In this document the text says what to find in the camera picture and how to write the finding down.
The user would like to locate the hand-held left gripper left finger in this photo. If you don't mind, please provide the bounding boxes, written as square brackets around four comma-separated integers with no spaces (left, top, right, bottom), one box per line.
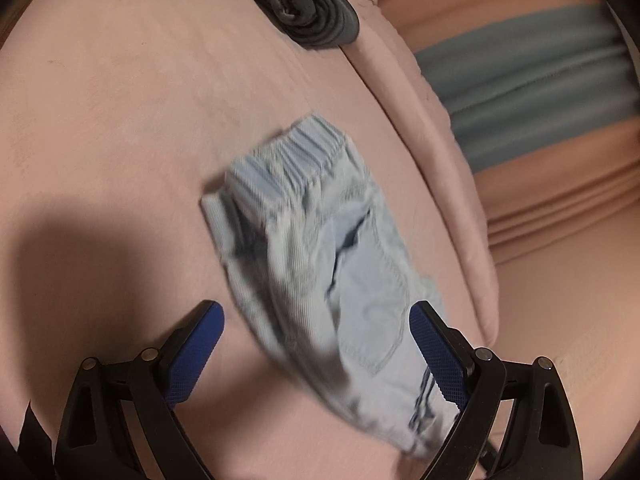
[54,300,226,480]

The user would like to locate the blue curtain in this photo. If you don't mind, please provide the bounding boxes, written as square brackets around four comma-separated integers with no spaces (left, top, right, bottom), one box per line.
[412,4,640,173]

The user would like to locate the dark navy folded pants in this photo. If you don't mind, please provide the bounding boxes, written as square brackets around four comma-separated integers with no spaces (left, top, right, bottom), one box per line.
[225,0,361,50]

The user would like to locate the pink curtain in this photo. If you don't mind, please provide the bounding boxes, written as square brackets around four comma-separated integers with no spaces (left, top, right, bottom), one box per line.
[472,120,640,361]
[372,0,623,56]

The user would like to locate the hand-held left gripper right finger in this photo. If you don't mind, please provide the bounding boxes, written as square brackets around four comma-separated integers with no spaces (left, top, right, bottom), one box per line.
[409,300,583,480]

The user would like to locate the pink duvet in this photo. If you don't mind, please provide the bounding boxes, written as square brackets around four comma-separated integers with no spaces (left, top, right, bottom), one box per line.
[300,0,501,347]

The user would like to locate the light blue strawberry print pants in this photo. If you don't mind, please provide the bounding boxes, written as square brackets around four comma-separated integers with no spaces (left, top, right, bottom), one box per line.
[201,114,463,461]

